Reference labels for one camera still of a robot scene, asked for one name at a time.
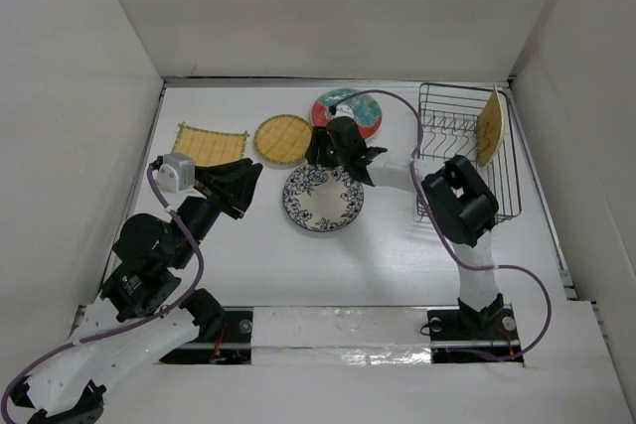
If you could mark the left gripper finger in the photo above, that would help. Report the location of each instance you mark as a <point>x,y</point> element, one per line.
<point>241,184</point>
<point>226,173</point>

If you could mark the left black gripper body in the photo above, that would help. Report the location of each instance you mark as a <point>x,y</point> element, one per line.
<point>218,195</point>

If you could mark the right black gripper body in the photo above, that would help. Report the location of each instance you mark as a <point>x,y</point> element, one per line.
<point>328,156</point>

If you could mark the round bamboo plate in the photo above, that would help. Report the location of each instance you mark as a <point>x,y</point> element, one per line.
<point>283,139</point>

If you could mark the fan-shaped bamboo tray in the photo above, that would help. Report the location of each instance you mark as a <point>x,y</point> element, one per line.
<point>490,128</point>

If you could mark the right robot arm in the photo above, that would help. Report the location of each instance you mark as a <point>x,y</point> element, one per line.
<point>457,201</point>

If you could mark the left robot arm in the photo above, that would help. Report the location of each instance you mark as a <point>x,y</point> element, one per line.
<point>150,304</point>

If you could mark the blue floral white plate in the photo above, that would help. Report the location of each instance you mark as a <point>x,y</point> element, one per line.
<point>322,199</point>

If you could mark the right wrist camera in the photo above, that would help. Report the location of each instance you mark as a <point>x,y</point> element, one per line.
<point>340,110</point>

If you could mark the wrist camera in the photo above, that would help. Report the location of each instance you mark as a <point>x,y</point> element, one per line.
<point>340,110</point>
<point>175,172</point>

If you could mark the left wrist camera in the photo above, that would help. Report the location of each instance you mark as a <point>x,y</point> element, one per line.
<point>175,172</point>

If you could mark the black wire dish rack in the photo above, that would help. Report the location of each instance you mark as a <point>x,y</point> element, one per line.
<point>451,126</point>

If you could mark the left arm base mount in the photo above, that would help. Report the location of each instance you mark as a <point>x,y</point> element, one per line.
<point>230,345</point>

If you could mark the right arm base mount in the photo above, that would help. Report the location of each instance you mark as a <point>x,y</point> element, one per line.
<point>461,335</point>

